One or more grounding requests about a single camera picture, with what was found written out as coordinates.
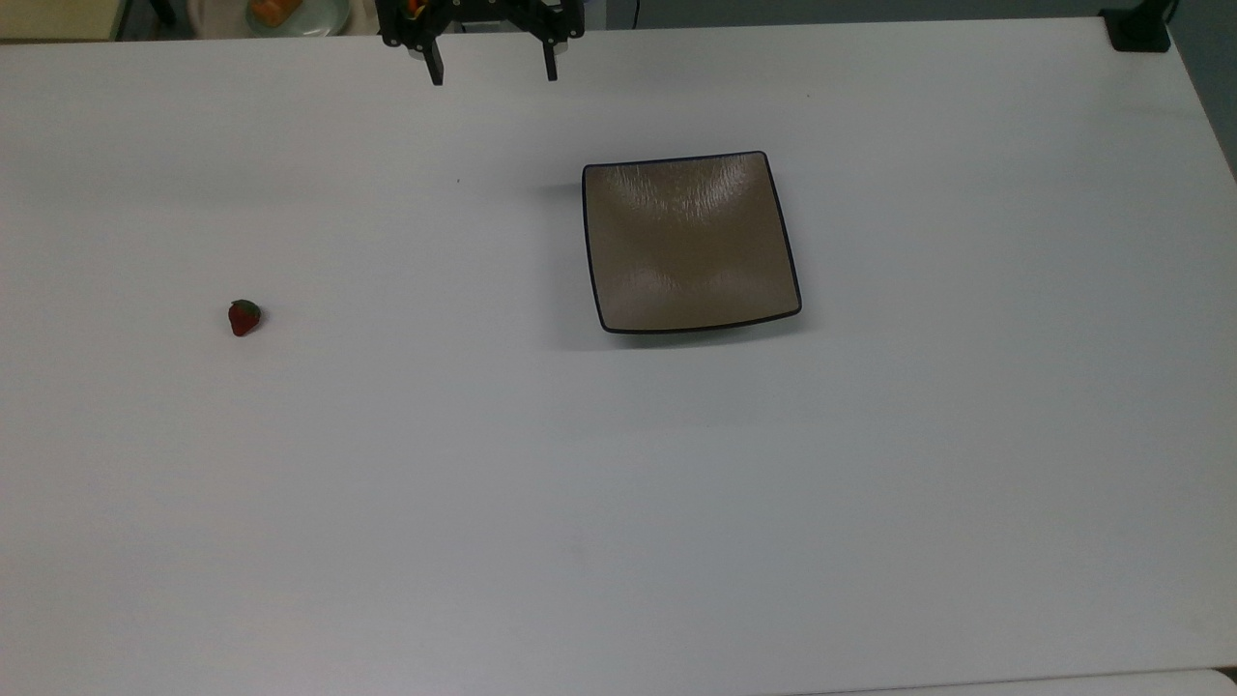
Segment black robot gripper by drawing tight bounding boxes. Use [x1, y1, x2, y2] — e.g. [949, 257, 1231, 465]
[375, 0, 587, 87]

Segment pale round plate with food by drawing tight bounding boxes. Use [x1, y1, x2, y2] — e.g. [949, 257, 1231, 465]
[242, 0, 351, 39]

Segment square brown ceramic plate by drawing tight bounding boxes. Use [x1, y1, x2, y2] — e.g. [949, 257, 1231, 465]
[582, 150, 803, 336]

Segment beige wooden side table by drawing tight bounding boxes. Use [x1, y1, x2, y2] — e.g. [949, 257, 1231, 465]
[0, 0, 131, 43]

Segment black table clamp mount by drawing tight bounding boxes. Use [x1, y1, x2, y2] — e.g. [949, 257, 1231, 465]
[1100, 0, 1180, 53]

